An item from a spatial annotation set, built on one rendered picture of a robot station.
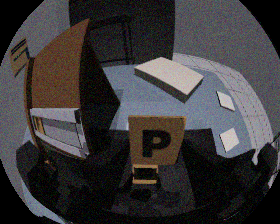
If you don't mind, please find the brown board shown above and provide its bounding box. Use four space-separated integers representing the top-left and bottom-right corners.
23 18 120 171

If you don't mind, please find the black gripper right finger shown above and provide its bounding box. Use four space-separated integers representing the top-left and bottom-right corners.
181 139 256 208

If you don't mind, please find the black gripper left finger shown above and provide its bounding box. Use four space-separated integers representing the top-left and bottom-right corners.
47 137 129 210

